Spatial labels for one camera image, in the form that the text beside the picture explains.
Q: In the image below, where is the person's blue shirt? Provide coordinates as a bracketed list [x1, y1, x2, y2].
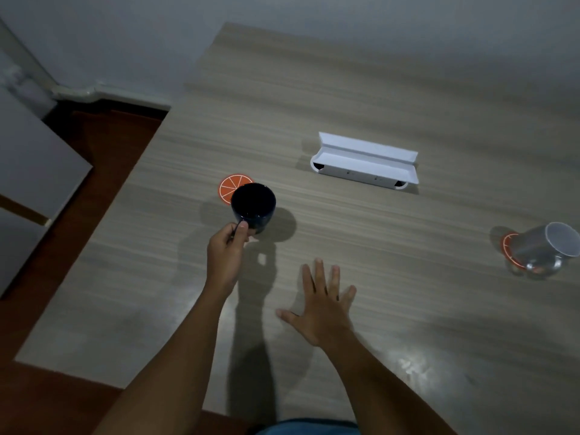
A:
[256, 418, 361, 435]

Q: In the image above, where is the orange slice coaster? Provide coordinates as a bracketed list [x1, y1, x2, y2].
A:
[219, 174, 254, 206]
[500, 232, 526, 269]

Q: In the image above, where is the white wall pipe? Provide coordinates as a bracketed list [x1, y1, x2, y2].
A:
[0, 18, 173, 112]

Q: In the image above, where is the white desk socket box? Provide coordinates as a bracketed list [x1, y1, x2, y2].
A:
[310, 131, 419, 191]

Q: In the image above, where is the person's left forearm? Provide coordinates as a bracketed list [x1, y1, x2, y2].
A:
[90, 285, 230, 435]

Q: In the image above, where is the person's right forearm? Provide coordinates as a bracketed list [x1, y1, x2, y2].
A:
[319, 329, 459, 435]

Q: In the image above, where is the person's left hand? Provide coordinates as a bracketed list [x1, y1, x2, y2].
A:
[206, 220, 251, 298]

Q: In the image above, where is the grey cabinet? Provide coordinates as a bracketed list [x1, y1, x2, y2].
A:
[0, 85, 94, 298]

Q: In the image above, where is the grey metallic mug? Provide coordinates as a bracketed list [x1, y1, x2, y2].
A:
[511, 221, 580, 276]

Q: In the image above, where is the person's right hand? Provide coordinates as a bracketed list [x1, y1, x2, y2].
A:
[275, 258, 358, 349]

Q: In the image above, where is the dark blue mug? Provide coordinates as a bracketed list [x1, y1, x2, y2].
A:
[230, 182, 277, 235]

